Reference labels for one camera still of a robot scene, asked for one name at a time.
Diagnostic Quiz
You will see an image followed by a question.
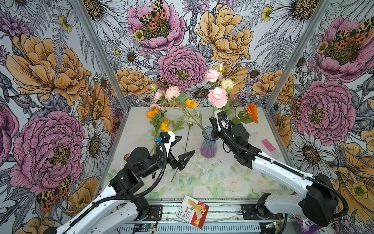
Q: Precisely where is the aluminium frame post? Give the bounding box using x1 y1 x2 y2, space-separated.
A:
72 1 130 114
265 0 332 110

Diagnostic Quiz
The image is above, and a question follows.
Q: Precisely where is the white small flower stem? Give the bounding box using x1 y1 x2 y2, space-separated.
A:
170 115 195 182

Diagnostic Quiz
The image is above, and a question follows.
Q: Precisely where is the pink carnation pair stem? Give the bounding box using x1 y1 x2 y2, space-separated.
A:
205 63 228 109

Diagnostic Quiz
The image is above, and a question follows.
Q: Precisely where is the red white bandage box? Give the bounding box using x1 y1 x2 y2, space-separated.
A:
176 196 209 230

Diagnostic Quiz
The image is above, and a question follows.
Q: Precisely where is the pink rose flower stem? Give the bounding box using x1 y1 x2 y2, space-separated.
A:
150 84 205 132

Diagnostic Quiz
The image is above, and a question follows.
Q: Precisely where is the purple candy bag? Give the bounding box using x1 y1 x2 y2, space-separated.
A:
293 215 322 234

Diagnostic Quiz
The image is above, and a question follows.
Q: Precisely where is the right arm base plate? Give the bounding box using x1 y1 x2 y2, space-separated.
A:
238 203 262 220

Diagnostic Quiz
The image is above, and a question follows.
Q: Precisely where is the cream white rose stem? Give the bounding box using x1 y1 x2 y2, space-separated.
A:
221 79 235 114

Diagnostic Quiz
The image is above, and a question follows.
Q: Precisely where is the aluminium frame post right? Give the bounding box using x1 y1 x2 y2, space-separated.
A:
265 0 332 110

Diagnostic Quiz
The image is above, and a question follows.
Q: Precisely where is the aluminium frame post left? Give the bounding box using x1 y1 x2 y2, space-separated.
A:
72 1 130 114

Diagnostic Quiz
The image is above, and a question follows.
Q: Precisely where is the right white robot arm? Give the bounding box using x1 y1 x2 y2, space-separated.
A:
209 111 349 227

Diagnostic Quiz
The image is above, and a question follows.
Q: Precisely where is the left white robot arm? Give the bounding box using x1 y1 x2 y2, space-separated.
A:
45 131 195 234

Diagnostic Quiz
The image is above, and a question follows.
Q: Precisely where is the purple blue glass vase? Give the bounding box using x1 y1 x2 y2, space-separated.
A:
200 126 218 159

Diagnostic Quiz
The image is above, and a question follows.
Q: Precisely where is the yellow poppy flower stem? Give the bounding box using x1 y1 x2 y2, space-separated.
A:
156 97 205 131

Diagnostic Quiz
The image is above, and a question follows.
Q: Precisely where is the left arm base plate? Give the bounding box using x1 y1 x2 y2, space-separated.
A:
145 204 163 221

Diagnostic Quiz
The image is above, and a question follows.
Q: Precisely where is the green circuit board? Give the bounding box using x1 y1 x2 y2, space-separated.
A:
132 223 157 234

